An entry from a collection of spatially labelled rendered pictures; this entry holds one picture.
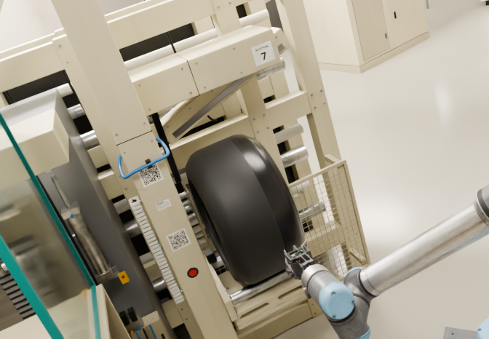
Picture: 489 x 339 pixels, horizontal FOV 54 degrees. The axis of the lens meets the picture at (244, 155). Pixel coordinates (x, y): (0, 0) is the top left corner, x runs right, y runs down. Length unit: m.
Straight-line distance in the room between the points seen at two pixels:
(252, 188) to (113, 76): 0.60
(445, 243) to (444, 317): 1.66
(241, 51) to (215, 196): 0.63
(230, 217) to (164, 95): 0.57
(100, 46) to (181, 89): 0.45
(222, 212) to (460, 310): 1.73
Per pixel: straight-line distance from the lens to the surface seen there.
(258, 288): 1.98
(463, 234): 1.33
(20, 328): 1.77
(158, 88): 1.92
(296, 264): 1.54
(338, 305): 1.38
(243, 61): 2.00
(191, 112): 2.11
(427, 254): 1.38
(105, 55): 1.62
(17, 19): 5.52
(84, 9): 1.61
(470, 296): 3.10
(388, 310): 3.06
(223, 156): 1.78
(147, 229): 1.82
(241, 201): 1.68
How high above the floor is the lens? 2.15
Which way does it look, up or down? 24 degrees down
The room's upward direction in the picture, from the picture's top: 19 degrees counter-clockwise
